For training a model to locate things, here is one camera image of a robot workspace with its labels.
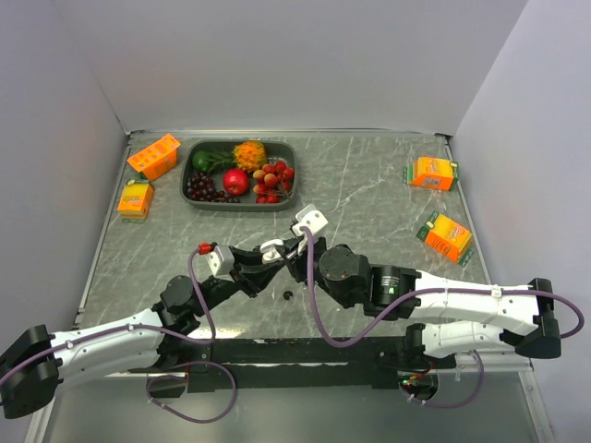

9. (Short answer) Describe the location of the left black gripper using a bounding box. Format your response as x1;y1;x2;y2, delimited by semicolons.
192;245;285;317

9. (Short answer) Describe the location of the white earbud charging case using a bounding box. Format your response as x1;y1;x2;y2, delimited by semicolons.
259;239;285;264

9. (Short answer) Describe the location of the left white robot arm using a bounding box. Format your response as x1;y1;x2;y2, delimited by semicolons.
1;244;285;419

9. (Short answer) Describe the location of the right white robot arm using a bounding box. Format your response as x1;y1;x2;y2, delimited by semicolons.
277;237;561;368

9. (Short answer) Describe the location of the red lychee cluster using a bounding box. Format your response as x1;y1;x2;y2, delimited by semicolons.
252;161;296;204

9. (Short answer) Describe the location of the red apple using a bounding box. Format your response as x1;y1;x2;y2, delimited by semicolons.
223;169;249;197

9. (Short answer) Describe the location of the dark grey fruit tray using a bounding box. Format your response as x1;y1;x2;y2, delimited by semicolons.
180;139;298;212

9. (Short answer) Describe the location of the dark purple grape bunch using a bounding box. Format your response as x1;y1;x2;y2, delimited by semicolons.
186;172;240;204

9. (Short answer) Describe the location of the orange spiky fruit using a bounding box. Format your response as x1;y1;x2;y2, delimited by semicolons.
233;140;268;173

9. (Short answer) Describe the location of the green lime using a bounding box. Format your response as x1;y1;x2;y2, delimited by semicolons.
191;150;212;173

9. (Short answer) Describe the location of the orange sponge pack left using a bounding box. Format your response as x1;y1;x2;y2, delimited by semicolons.
117;179;154;222

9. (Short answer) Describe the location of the orange carton back left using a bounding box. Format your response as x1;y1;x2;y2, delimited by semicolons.
127;134;181;181

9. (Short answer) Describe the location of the orange box front right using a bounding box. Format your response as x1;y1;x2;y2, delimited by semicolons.
416;210;474;268

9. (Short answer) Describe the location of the orange box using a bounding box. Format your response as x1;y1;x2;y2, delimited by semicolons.
403;157;459;191
416;210;474;268

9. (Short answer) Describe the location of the orange box back right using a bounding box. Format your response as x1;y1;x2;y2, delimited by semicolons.
403;157;459;191

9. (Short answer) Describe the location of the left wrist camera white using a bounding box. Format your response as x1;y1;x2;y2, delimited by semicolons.
198;243;235;278

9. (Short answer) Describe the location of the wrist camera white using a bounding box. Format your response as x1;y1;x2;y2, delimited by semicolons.
290;204;329;256
198;243;235;278

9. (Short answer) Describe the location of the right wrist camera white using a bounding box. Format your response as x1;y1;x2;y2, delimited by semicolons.
290;204;329;256

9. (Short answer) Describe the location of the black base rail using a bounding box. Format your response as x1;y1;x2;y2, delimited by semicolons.
131;337;456;393

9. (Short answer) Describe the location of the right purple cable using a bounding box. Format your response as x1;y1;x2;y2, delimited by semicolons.
299;225;585;348

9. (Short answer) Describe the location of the purple cable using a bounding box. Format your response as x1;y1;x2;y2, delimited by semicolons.
0;248;217;389
299;225;585;348

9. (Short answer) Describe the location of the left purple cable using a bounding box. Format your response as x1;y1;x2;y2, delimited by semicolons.
0;248;217;389

